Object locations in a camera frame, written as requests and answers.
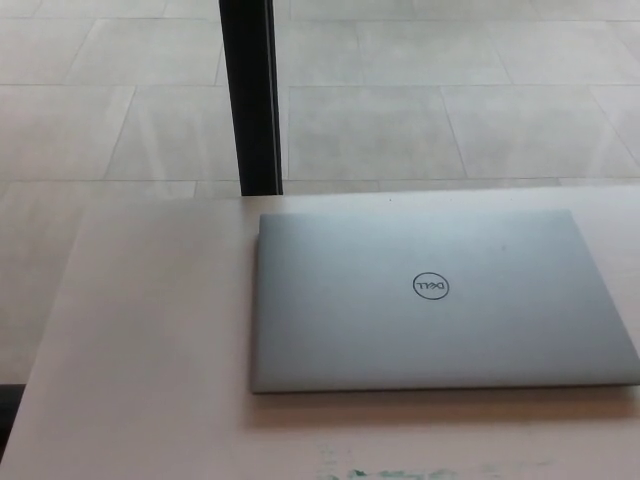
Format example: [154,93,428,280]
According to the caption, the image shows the silver laptop with black keyboard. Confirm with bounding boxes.
[251,208,640,395]

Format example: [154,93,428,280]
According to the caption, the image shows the black vertical post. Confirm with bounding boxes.
[218,0,285,197]

